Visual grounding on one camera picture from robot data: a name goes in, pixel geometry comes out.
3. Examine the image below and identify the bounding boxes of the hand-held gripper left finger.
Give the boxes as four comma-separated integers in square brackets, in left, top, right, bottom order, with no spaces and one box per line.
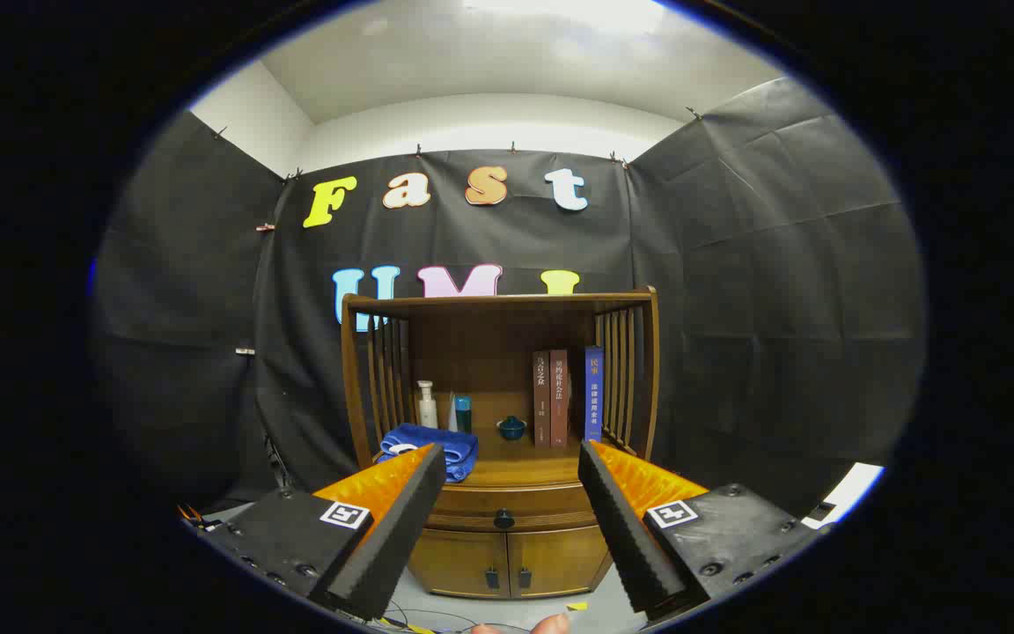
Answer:
[199,443,448,622]

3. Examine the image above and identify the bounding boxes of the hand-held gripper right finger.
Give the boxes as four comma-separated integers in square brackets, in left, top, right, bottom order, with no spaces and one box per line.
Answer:
[577,439,834,617]

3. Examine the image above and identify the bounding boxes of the wooden drawer with black knob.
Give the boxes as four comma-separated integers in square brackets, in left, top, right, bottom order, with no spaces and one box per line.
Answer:
[426,483,600,532]

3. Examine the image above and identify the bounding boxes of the wooden countertop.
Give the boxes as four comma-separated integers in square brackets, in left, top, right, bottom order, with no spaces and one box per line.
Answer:
[373,439,642,490]

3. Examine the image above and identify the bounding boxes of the wooden cabinet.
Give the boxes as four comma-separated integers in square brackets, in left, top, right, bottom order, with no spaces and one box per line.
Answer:
[340,286,660,601]

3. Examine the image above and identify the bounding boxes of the blue folded towel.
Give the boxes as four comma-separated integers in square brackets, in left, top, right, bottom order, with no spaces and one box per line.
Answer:
[377,423,480,483]

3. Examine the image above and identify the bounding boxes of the blue book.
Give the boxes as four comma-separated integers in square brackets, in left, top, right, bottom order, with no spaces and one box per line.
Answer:
[584,345,605,443]

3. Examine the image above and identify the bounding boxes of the reddish brown book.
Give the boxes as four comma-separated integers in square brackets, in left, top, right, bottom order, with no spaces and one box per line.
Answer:
[549,349,570,448]

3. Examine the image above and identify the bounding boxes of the dark brown book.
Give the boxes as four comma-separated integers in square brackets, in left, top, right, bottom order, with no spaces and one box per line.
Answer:
[532,350,552,447]

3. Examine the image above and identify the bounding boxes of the white panel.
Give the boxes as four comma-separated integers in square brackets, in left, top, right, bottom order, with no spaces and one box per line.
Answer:
[802,462,885,531]

